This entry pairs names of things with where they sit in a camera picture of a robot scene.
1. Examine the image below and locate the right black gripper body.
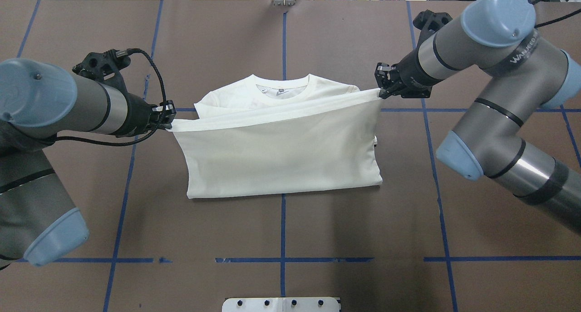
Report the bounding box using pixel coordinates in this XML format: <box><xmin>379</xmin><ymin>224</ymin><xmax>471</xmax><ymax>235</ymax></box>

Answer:
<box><xmin>390</xmin><ymin>50</ymin><xmax>436</xmax><ymax>99</ymax></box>

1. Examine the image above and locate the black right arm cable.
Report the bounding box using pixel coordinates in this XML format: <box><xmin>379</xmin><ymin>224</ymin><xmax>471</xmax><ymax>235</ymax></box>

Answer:
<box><xmin>529</xmin><ymin>0</ymin><xmax>581</xmax><ymax>29</ymax></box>

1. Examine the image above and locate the white long-sleeve cat shirt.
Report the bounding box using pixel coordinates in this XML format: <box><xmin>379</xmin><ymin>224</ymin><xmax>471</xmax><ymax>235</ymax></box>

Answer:
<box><xmin>171</xmin><ymin>74</ymin><xmax>383</xmax><ymax>198</ymax></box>

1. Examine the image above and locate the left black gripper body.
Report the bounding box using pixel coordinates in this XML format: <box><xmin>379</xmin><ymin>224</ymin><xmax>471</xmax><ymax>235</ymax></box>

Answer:
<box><xmin>120</xmin><ymin>93</ymin><xmax>159</xmax><ymax>137</ymax></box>

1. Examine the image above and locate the white camera mast with base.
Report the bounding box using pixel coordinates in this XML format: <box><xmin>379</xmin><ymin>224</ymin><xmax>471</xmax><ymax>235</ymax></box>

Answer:
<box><xmin>222</xmin><ymin>296</ymin><xmax>342</xmax><ymax>312</ymax></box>

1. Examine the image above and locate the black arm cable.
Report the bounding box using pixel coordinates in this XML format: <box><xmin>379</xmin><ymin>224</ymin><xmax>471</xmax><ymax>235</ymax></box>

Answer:
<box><xmin>529</xmin><ymin>0</ymin><xmax>581</xmax><ymax>29</ymax></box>
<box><xmin>54</xmin><ymin>49</ymin><xmax>168</xmax><ymax>147</ymax></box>

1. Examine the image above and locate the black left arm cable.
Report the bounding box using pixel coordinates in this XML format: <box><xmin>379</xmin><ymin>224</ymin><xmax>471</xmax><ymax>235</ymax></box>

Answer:
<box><xmin>54</xmin><ymin>49</ymin><xmax>168</xmax><ymax>147</ymax></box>

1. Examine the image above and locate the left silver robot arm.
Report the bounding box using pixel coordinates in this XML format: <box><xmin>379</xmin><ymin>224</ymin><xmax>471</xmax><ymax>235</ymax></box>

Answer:
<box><xmin>1</xmin><ymin>58</ymin><xmax>176</xmax><ymax>269</ymax></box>

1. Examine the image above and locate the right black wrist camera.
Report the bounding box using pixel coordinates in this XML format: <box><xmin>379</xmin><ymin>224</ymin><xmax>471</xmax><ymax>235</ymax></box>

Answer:
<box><xmin>412</xmin><ymin>10</ymin><xmax>453</xmax><ymax>34</ymax></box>

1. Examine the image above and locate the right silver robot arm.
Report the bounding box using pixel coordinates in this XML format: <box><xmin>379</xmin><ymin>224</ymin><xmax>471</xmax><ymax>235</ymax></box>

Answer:
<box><xmin>375</xmin><ymin>0</ymin><xmax>581</xmax><ymax>233</ymax></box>

